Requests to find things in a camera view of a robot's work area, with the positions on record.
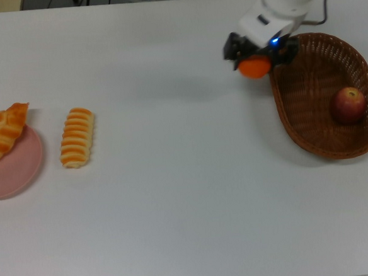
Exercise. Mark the brown woven basket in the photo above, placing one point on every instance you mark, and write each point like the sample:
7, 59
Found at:
308, 110

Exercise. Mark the braided bread loaf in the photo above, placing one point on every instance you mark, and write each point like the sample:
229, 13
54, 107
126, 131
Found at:
2, 131

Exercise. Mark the pink plate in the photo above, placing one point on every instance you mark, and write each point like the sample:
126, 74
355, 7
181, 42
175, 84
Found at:
13, 175

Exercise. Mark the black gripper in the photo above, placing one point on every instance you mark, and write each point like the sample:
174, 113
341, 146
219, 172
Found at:
257, 51

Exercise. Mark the striped bread roll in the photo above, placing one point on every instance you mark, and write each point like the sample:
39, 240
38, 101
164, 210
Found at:
76, 139

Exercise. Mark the orange fruit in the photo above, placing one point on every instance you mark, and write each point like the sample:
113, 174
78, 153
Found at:
255, 68

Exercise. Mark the red apple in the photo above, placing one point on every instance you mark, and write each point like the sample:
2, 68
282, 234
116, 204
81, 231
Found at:
349, 106

